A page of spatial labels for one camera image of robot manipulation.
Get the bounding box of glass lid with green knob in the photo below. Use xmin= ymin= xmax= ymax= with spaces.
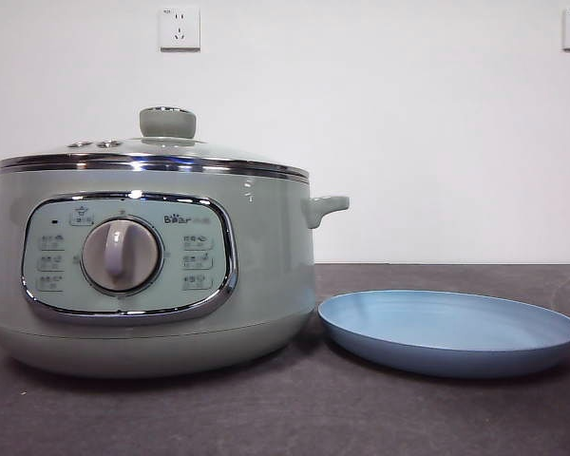
xmin=0 ymin=106 xmax=310 ymax=180

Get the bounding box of pale green electric steamer pot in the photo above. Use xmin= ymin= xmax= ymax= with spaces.
xmin=0 ymin=168 xmax=351 ymax=380

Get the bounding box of blue round plate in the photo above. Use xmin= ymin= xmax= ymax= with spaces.
xmin=316 ymin=290 xmax=570 ymax=380

